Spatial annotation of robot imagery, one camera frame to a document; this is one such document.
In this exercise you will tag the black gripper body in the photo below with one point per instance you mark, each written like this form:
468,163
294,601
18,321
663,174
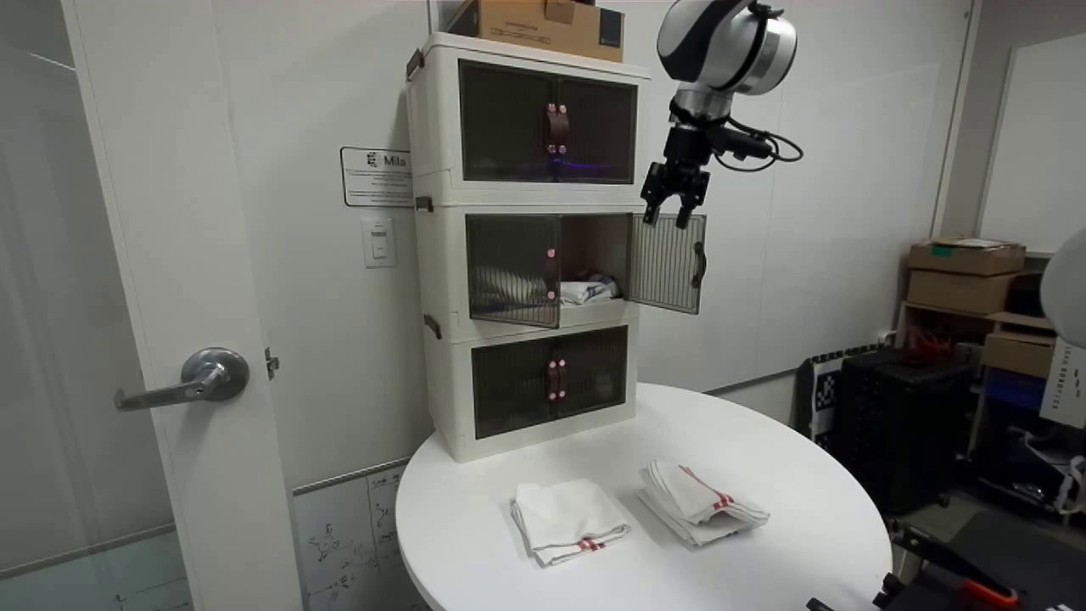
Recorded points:
688,150

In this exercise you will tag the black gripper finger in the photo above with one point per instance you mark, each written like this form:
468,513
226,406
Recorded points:
688,211
654,205

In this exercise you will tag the drawer door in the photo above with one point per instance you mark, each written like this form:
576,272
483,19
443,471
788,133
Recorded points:
668,262

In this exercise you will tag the white towel from drawer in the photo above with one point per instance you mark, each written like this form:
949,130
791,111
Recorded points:
692,498

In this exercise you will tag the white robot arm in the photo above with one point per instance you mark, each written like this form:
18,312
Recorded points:
712,53

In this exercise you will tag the white three-drawer cabinet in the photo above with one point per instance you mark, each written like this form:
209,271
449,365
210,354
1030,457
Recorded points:
529,168

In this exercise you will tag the towel in middle drawer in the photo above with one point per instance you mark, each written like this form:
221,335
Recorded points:
496,287

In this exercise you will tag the folded white towel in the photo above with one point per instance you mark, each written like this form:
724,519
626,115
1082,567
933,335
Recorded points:
708,533

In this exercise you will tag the white towel with red stripe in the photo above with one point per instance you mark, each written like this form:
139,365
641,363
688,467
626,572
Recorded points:
565,522

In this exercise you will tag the cardboard box on cabinet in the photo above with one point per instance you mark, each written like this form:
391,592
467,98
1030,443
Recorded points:
552,27

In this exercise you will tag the stacked cardboard boxes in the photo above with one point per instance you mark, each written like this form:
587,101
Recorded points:
969,276

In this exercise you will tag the black storage crate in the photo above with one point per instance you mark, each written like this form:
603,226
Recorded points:
896,429

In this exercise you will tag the white door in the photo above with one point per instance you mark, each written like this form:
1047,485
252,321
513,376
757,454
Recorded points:
160,128

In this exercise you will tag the wall sign plate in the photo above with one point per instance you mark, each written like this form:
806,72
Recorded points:
374,177

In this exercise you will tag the white light switch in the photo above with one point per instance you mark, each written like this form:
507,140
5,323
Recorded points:
379,242

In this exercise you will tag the silver door lever handle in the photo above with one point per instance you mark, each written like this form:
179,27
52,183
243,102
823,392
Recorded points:
203,377

